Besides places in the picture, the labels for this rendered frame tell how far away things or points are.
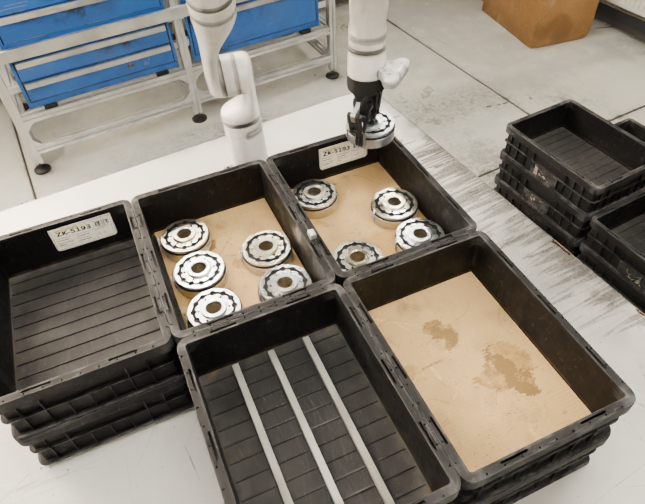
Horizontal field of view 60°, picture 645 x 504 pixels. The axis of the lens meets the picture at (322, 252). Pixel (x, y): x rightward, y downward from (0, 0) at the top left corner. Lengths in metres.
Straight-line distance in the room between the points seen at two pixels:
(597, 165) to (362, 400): 1.37
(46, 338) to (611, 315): 1.15
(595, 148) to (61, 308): 1.74
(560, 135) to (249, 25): 1.66
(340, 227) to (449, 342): 0.36
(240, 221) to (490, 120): 2.06
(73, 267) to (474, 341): 0.83
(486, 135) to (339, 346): 2.12
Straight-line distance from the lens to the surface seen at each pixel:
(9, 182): 3.15
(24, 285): 1.31
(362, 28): 1.06
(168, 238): 1.23
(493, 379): 1.03
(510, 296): 1.09
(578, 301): 1.35
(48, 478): 1.19
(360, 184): 1.34
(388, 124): 1.23
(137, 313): 1.16
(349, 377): 1.00
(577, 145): 2.17
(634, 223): 2.10
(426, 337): 1.05
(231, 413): 0.99
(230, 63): 1.30
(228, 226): 1.27
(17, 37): 2.84
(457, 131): 3.01
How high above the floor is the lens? 1.69
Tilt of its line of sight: 47 degrees down
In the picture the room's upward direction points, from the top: 4 degrees counter-clockwise
